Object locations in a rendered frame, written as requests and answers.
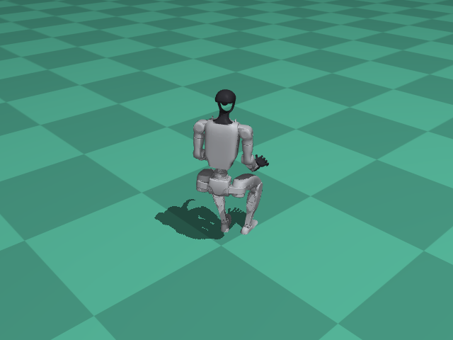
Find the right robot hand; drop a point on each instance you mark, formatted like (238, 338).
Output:
(260, 161)

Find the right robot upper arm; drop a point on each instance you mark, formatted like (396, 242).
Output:
(246, 134)

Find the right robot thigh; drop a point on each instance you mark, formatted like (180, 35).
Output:
(242, 183)

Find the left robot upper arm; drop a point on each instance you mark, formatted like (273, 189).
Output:
(198, 139)

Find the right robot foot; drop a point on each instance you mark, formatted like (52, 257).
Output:
(246, 230)

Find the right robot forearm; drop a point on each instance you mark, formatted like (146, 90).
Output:
(254, 165)

